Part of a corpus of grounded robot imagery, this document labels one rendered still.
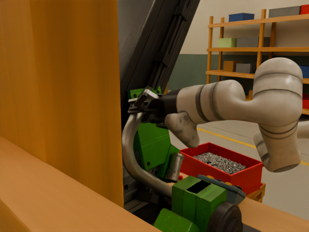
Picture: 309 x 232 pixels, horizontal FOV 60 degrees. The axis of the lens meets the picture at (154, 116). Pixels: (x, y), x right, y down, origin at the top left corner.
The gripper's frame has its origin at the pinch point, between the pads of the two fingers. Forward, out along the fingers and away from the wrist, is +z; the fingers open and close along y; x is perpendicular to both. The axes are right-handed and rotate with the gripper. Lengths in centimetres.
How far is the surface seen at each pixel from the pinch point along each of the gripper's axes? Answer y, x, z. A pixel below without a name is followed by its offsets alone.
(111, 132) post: 17.8, 18.6, -22.6
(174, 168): -18.2, 4.5, 1.1
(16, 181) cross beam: 24.2, 27.4, -24.2
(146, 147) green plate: -9.1, 3.5, 4.1
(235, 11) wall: -306, -585, 252
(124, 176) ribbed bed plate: -8.2, 12.3, 6.3
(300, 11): -294, -473, 89
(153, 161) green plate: -13.4, 5.4, 4.1
